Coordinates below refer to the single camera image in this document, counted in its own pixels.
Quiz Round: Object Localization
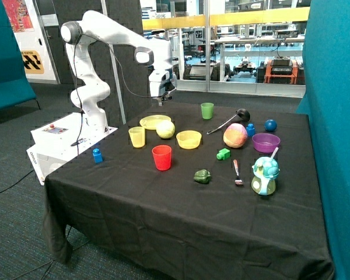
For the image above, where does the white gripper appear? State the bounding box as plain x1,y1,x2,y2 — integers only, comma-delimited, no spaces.
149,68,177,106

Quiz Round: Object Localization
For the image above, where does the yellow cup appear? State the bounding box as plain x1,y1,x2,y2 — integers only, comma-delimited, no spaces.
128,127,145,148

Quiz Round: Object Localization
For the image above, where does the yellow bowl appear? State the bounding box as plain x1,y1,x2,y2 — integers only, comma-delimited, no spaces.
176,130,202,149

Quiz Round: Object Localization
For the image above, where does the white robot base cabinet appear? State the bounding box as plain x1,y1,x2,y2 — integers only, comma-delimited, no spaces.
27,113,117,185

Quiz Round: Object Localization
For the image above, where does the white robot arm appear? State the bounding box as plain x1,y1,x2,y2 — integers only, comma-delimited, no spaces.
61,10,177,133

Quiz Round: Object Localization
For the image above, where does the yellow plate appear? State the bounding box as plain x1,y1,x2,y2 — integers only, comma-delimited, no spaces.
139,114,172,130

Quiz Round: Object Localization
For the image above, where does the green cup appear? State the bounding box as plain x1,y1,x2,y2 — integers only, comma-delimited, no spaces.
201,102,214,120

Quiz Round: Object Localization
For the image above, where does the red cup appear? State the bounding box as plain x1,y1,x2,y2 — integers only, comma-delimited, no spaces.
152,145,172,171

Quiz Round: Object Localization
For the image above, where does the purple bowl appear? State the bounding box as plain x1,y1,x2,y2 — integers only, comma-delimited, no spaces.
251,133,281,153

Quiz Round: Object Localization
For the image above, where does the yellow-green ball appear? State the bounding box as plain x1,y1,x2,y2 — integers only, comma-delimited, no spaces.
156,120,175,139

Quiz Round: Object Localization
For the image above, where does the pink orange ball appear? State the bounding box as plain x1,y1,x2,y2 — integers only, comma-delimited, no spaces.
223,123,248,148

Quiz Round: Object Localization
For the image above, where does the black ladle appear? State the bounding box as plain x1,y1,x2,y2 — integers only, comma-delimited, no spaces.
206,108,250,135

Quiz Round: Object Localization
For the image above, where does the green block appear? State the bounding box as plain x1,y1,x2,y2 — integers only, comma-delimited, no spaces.
216,148,231,160

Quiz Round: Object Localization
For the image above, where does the green toy pepper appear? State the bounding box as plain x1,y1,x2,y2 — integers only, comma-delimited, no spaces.
194,169,211,184

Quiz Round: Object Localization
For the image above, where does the blue block left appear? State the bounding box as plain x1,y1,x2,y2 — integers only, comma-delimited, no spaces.
92,148,103,163

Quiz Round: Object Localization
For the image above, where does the blue block near ball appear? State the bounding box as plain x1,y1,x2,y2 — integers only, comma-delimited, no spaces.
246,123,256,137

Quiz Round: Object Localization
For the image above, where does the black tablecloth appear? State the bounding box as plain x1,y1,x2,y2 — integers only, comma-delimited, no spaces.
43,110,335,279

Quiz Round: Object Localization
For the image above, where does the dark blue ball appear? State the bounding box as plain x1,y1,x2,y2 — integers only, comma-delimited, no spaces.
264,119,277,132

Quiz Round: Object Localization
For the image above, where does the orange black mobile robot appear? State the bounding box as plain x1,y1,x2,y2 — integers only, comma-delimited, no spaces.
264,57,298,85

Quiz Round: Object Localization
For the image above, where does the turtle sippy bottle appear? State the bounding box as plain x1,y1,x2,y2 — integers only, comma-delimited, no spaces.
251,147,280,196

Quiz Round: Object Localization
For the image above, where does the yellow black sign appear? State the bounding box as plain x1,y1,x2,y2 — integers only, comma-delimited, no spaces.
21,50,44,75

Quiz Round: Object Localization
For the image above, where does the teal sofa left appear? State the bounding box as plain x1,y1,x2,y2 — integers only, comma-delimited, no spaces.
0,1,36,110

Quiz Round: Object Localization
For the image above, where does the teal partition right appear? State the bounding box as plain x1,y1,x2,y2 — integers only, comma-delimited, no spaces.
297,1,350,279

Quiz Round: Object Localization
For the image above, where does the red poster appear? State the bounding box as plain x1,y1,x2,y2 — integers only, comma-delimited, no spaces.
2,0,34,33

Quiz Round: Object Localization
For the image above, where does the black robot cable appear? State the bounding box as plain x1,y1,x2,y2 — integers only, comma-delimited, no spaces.
71,34,161,146

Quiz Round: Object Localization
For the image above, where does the fork with pink handle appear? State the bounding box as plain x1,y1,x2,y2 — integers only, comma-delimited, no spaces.
233,159,243,186

